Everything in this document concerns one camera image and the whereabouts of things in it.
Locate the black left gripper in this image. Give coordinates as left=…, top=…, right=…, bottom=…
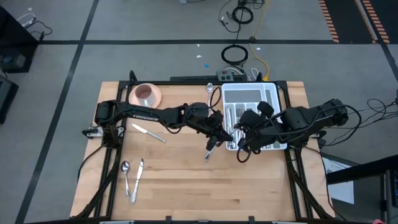
left=198, top=110, right=234, bottom=151

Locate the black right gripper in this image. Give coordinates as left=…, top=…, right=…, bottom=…
left=234, top=100, right=282, bottom=154

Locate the white plastic cutlery tray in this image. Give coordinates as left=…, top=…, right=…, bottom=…
left=221, top=82, right=289, bottom=152

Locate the grey power strip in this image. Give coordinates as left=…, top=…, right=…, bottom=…
left=216, top=70, right=240, bottom=82

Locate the black flat bar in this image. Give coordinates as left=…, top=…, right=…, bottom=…
left=169, top=75, right=218, bottom=83

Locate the pink round plate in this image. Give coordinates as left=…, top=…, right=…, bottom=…
left=128, top=83, right=163, bottom=110

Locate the white paper sheet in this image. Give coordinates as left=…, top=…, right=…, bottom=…
left=322, top=157, right=356, bottom=205

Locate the black orange-striped floor mat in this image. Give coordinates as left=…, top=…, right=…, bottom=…
left=318, top=0, right=398, bottom=45

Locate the black box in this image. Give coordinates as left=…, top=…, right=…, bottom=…
left=0, top=77, right=19, bottom=125

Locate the black cabinet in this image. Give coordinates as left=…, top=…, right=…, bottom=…
left=0, top=5, right=40, bottom=75

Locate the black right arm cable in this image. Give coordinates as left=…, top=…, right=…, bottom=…
left=236, top=136, right=260, bottom=164

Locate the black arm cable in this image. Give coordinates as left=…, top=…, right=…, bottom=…
left=209, top=86, right=223, bottom=110
left=236, top=136, right=260, bottom=164

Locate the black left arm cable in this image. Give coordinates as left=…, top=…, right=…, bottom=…
left=209, top=86, right=223, bottom=110

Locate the yellow cable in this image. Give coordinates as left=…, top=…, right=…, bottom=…
left=248, top=0, right=271, bottom=81

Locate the coiled black cable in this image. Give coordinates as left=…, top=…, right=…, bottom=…
left=231, top=5, right=254, bottom=26
left=221, top=44, right=249, bottom=67

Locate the thin black cable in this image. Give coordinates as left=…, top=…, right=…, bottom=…
left=218, top=0, right=249, bottom=45
left=29, top=19, right=53, bottom=42

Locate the black cable bundle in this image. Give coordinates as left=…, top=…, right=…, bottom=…
left=366, top=97, right=398, bottom=129

